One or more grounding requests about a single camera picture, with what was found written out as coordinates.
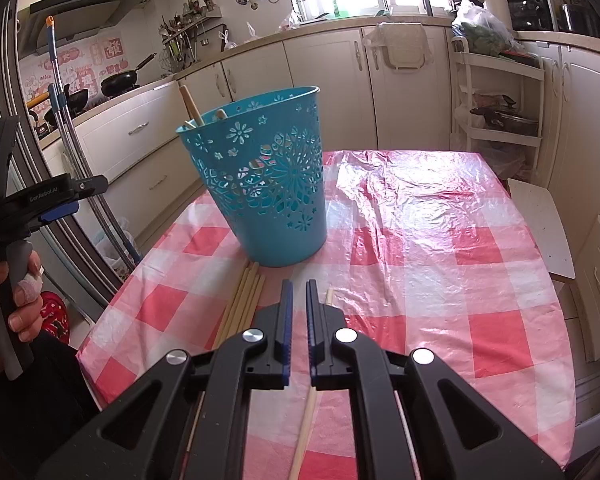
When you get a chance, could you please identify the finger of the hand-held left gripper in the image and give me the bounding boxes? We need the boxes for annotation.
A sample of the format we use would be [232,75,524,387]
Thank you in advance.
[0,174,110,222]
[10,204,80,242]

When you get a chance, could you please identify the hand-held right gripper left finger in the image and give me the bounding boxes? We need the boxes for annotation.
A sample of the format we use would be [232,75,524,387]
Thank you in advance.
[62,279,295,480]

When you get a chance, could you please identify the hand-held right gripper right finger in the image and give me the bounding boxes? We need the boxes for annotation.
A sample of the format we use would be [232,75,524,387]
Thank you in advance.
[305,279,566,480]

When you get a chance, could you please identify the blue perforated plastic basket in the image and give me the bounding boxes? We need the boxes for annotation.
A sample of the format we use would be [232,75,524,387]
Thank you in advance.
[175,86,328,268]

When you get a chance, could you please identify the white plastic bag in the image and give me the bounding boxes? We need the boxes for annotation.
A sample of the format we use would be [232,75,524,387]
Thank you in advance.
[95,217,141,281]

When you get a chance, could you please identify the silver mop pole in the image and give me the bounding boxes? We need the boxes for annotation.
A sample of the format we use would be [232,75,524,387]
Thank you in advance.
[45,15,141,271]

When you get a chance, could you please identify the black wok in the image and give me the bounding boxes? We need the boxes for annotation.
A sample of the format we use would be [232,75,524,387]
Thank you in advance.
[42,87,91,128]
[100,52,158,98]

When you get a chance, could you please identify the red patterned round object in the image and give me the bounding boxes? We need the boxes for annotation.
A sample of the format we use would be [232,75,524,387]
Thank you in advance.
[39,290,72,346]

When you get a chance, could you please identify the pink checked plastic tablecloth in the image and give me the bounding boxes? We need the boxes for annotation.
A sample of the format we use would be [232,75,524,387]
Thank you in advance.
[75,149,578,480]

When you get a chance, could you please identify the black range hood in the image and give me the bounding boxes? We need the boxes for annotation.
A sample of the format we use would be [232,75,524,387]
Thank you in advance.
[17,0,168,56]

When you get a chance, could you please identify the person's black trousers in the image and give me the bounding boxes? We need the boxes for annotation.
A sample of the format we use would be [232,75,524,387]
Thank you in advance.
[0,332,103,480]

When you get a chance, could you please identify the cream kitchen base cabinets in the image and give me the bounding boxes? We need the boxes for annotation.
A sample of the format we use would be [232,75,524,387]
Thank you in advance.
[40,15,600,411]

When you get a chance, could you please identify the white stool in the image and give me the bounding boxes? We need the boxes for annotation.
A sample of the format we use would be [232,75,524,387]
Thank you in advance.
[507,177,577,281]

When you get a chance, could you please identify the lidded metal pot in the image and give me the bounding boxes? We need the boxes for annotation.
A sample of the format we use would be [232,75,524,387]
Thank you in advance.
[469,95,541,138]

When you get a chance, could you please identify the white bag holder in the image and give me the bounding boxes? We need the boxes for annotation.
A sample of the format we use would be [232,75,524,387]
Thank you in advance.
[362,22,431,71]

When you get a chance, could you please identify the white trolley rack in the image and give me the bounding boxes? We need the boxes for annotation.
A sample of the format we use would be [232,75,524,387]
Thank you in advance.
[450,35,546,186]

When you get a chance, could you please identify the green plastic bag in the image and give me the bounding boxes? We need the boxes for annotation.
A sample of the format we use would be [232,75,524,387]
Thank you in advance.
[451,0,528,58]

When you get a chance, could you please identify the white thermos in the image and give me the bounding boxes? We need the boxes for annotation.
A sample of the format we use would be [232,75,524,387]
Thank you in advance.
[481,0,513,31]

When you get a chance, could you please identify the black cooking pot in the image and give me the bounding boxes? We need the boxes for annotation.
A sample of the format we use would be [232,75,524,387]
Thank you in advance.
[557,2,600,38]

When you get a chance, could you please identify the pink wall stickers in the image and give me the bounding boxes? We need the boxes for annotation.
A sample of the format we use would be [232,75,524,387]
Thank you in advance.
[20,35,136,111]

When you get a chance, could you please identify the wall utensil rack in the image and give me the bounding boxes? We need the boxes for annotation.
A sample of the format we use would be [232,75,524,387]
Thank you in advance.
[157,0,226,68]

